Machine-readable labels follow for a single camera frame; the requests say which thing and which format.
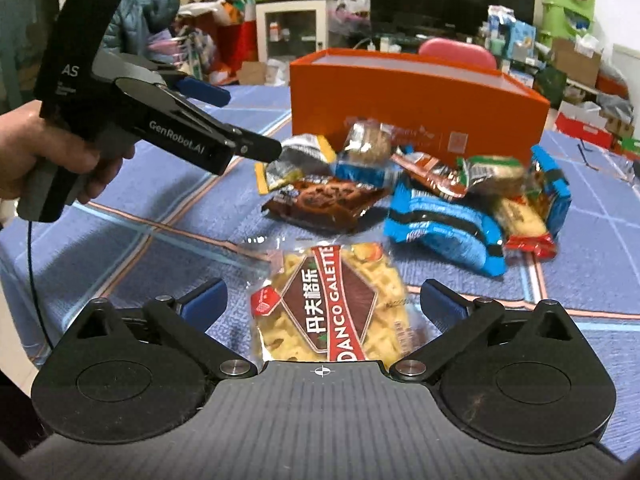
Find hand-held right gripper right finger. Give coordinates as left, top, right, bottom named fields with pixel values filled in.
left=389, top=280, right=581, bottom=382

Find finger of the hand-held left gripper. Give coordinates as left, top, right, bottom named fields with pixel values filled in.
left=159, top=73, right=231, bottom=107
left=226, top=126, right=284, bottom=164

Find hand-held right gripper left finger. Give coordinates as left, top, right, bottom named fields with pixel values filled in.
left=70, top=278, right=259, bottom=380

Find silver yellow snack packet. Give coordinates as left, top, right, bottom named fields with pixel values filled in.
left=254, top=133, right=338, bottom=196

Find blue striped snack packet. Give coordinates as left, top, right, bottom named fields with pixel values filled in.
left=392, top=178, right=483, bottom=226
left=384, top=207, right=507, bottom=278
left=530, top=145, right=572, bottom=238

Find yellow waffle packet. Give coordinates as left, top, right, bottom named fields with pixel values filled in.
left=240, top=242, right=426, bottom=368

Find orange cardboard box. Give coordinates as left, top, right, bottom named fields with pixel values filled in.
left=289, top=48, right=552, bottom=168

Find green white snack packet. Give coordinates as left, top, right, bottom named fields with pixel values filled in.
left=457, top=155, right=528, bottom=196

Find person's left hand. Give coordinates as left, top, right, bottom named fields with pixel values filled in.
left=0, top=100, right=137, bottom=206

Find brown cookie packet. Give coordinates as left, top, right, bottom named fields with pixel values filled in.
left=261, top=177, right=391, bottom=233

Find teal puffer jacket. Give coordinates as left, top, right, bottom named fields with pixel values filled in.
left=102, top=0, right=181, bottom=68

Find white glass-door cabinet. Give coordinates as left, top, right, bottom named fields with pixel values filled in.
left=256, top=0, right=328, bottom=63

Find blue white snack packet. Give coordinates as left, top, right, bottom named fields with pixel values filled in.
left=332, top=157, right=406, bottom=191

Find clear round cake packet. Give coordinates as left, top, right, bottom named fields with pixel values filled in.
left=345, top=117, right=396, bottom=166

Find yellow red snack packet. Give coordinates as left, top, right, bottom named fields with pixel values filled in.
left=492, top=195, right=558, bottom=261

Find red brown snack packet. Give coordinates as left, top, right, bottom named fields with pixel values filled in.
left=390, top=147, right=468, bottom=201

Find pink chair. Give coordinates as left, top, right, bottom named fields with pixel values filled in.
left=417, top=38, right=498, bottom=70

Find red white carton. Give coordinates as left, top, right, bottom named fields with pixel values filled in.
left=555, top=112, right=608, bottom=148

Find brown cardboard box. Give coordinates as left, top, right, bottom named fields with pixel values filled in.
left=550, top=37, right=603, bottom=88

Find blue white cartons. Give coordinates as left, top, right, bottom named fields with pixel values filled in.
left=487, top=5, right=536, bottom=56

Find green plastic rack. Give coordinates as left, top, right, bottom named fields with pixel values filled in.
left=539, top=0, right=598, bottom=48

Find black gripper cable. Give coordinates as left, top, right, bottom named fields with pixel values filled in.
left=26, top=219, right=56, bottom=356

